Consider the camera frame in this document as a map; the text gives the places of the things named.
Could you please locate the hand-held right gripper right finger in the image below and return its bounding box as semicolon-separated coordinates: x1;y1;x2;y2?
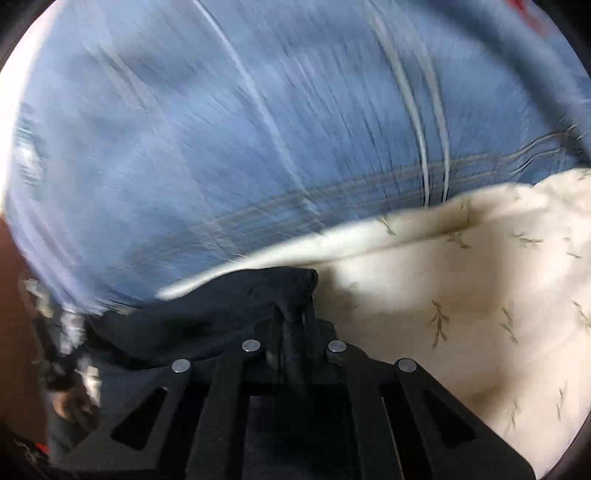
294;308;537;480

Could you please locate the black garment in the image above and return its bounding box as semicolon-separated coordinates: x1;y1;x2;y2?
51;267;352;480

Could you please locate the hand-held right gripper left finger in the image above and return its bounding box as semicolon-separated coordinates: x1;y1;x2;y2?
58;305;295;480

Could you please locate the white leaf-print bedsheet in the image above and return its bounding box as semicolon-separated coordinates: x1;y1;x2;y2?
157;168;591;478

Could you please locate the blue plaid blanket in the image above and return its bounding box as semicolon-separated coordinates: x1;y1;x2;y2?
0;0;591;319

